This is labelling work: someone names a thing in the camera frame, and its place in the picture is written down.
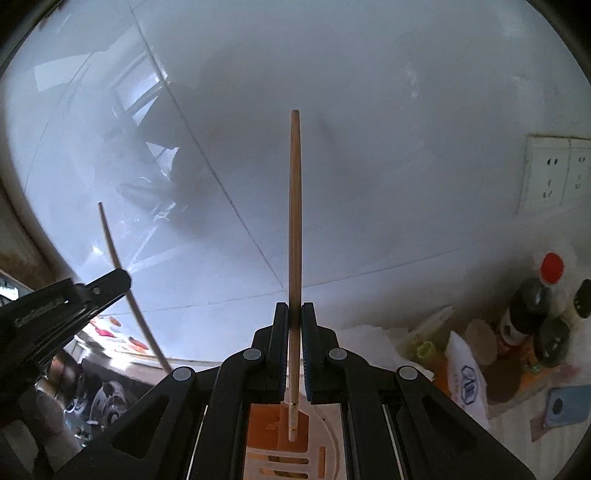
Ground light wooden chopstick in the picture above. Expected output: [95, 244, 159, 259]
[97, 201, 174, 374]

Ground light bamboo chopstick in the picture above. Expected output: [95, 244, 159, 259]
[287, 110, 303, 443]

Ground metal cooking pot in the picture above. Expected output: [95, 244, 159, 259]
[36, 350, 82, 408]

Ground orange seasoning box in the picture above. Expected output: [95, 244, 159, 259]
[433, 352, 452, 397]

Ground beige cylindrical utensil holder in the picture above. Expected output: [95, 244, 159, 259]
[241, 391, 346, 480]

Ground brown lid jar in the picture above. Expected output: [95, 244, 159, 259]
[463, 319, 497, 367]

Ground brown coaster card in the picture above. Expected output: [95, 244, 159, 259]
[530, 412, 551, 443]

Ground blue smartphone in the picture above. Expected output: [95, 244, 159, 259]
[543, 385, 591, 428]

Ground dark cap bottle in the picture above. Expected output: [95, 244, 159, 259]
[534, 279, 590, 369]

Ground soy sauce bottle red cap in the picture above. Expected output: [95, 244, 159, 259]
[497, 252, 565, 349]

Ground colourful wall stickers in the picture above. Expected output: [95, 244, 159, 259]
[83, 315, 151, 355]

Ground triple white wall socket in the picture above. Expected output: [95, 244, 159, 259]
[519, 135, 590, 213]

